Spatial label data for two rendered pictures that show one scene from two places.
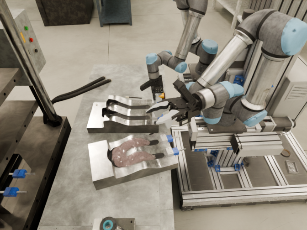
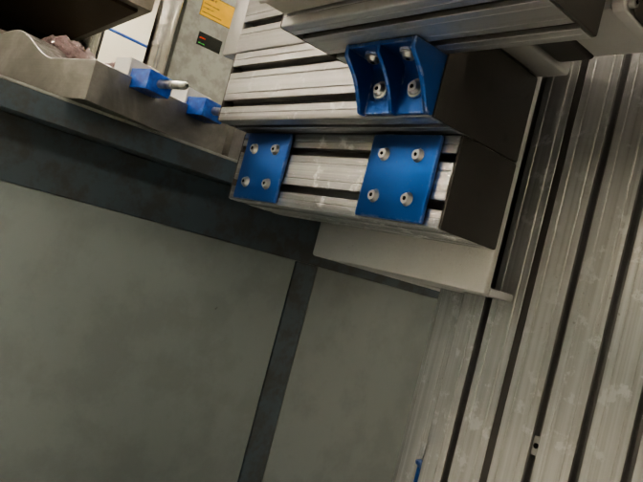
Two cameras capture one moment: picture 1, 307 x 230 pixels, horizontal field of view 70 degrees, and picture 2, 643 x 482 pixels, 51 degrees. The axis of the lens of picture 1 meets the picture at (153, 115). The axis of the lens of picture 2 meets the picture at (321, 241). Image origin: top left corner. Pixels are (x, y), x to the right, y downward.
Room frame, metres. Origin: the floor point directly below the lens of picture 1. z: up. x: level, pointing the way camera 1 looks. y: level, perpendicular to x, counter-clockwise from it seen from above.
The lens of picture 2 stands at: (0.46, -1.05, 0.66)
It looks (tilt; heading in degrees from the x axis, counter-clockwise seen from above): 3 degrees up; 53
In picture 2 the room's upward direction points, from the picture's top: 15 degrees clockwise
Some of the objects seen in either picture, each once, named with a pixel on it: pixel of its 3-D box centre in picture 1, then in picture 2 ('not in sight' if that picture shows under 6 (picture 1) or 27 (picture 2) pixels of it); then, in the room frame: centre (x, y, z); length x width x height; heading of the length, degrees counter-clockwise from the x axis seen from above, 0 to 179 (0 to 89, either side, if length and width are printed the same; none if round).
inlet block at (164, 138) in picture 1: (170, 138); (209, 110); (0.90, -0.11, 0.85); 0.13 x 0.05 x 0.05; 107
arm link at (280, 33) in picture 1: (262, 78); not in sight; (0.80, -0.49, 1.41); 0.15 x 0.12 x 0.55; 29
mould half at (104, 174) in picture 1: (132, 155); (71, 87); (0.76, 0.13, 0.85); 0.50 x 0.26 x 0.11; 107
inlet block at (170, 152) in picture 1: (176, 151); (155, 83); (0.79, -0.15, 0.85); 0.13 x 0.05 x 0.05; 107
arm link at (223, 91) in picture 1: (218, 93); not in sight; (0.67, -0.26, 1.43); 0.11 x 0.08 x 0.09; 119
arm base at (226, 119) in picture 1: (225, 111); not in sight; (0.92, -0.43, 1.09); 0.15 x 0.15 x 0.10
